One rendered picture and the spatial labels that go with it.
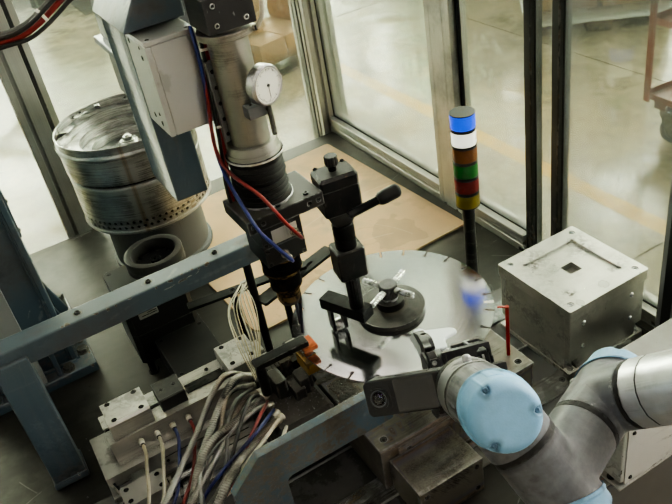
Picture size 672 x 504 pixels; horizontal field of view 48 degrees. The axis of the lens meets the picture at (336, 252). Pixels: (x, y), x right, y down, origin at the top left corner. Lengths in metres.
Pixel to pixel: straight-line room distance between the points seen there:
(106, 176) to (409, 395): 0.94
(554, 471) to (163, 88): 0.62
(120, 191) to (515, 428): 1.12
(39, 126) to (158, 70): 1.09
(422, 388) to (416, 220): 0.93
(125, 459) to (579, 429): 0.77
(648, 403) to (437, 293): 0.52
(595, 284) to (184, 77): 0.77
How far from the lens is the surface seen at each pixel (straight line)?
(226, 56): 0.92
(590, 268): 1.40
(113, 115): 1.89
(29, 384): 1.30
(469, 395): 0.76
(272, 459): 1.02
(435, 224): 1.79
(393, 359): 1.16
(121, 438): 1.31
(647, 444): 1.23
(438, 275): 1.31
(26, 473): 1.51
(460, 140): 1.36
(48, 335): 1.26
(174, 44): 0.96
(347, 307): 1.16
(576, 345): 1.37
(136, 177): 1.65
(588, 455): 0.83
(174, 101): 0.98
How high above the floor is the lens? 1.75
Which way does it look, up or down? 35 degrees down
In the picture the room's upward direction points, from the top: 11 degrees counter-clockwise
